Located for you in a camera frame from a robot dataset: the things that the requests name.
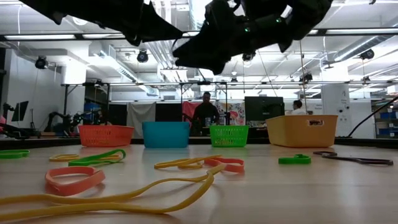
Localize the orange rubber band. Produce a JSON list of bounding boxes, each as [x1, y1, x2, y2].
[[203, 157, 246, 174], [45, 166, 106, 198]]

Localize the black cable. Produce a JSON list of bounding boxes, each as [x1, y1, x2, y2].
[[347, 96, 398, 139]]

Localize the floral cloth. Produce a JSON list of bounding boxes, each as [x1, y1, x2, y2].
[[217, 101, 246, 126]]

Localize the person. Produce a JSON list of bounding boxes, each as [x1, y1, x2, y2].
[[192, 91, 221, 136], [93, 109, 106, 126], [291, 99, 307, 116]]

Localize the storage shelf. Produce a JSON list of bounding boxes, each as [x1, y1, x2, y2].
[[371, 99, 398, 139]]

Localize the thin vertical pole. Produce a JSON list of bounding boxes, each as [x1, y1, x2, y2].
[[297, 40, 309, 116]]

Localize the red cloth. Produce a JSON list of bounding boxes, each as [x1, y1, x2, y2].
[[182, 101, 200, 127]]

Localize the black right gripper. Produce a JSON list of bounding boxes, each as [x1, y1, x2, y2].
[[172, 0, 293, 75]]

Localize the green rubber band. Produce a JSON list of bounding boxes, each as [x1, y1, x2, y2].
[[278, 154, 312, 165], [67, 149, 127, 167], [0, 149, 31, 160]]

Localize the orange plastic basket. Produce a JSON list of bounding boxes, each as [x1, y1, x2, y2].
[[78, 124, 135, 147]]

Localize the white cabinet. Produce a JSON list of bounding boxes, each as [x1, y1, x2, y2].
[[321, 83, 351, 139]]

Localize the yellow plastic bin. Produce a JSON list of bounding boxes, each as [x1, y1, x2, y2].
[[266, 114, 339, 149]]

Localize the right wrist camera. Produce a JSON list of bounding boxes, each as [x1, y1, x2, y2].
[[203, 0, 239, 30]]

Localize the black rubber band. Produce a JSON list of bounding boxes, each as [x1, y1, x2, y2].
[[313, 151, 395, 166]]

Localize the blue plastic bin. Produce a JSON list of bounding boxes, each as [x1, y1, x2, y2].
[[142, 121, 190, 149]]

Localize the blue container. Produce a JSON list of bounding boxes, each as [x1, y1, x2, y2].
[[83, 103, 101, 125]]

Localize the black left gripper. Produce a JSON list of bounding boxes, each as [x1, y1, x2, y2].
[[62, 0, 184, 46]]

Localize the green plastic basket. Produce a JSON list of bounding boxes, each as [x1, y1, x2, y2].
[[209, 125, 249, 148]]

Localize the long yellow rubber band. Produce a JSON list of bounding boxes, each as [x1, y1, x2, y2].
[[0, 164, 226, 223]]

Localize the small black monitor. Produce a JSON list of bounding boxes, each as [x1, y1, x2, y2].
[[11, 100, 30, 123]]

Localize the black aluminium table frame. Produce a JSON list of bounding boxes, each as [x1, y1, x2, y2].
[[0, 136, 398, 149]]

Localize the grey cloth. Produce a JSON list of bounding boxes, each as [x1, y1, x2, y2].
[[126, 102, 156, 138]]

